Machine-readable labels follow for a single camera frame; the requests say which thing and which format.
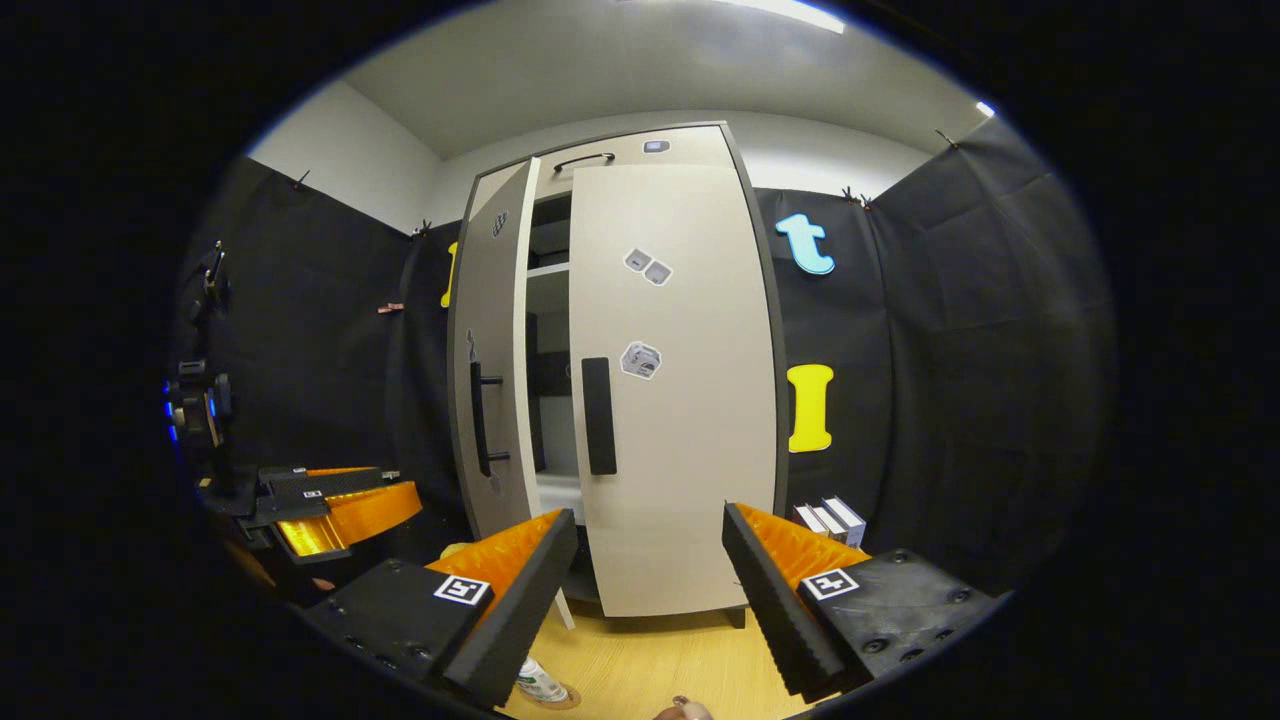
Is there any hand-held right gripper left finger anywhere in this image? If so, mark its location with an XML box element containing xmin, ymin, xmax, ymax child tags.
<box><xmin>300</xmin><ymin>508</ymin><xmax>579</xmax><ymax>709</ymax></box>

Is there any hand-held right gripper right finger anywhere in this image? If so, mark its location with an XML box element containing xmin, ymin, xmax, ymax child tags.
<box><xmin>720</xmin><ymin>502</ymin><xmax>1001</xmax><ymax>706</ymax></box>

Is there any white plastic bottle green label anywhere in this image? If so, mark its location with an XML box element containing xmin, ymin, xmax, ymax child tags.
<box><xmin>515</xmin><ymin>657</ymin><xmax>569</xmax><ymax>704</ymax></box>

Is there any white cabinet door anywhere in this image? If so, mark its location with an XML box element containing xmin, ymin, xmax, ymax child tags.
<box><xmin>447</xmin><ymin>157</ymin><xmax>576</xmax><ymax>631</ymax></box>
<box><xmin>567</xmin><ymin>160</ymin><xmax>779</xmax><ymax>618</ymax></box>

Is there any grey white cabinet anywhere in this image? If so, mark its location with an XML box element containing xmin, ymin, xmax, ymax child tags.
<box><xmin>447</xmin><ymin>120</ymin><xmax>791</xmax><ymax>631</ymax></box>

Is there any blue spine book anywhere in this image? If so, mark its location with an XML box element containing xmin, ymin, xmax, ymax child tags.
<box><xmin>822</xmin><ymin>496</ymin><xmax>867</xmax><ymax>549</ymax></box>

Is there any long ceiling light panel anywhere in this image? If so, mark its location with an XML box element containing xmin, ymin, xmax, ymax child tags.
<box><xmin>715</xmin><ymin>0</ymin><xmax>846</xmax><ymax>34</ymax></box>

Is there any beige drawer with black handle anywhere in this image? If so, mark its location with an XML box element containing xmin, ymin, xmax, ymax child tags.
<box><xmin>535</xmin><ymin>125</ymin><xmax>736</xmax><ymax>198</ymax></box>

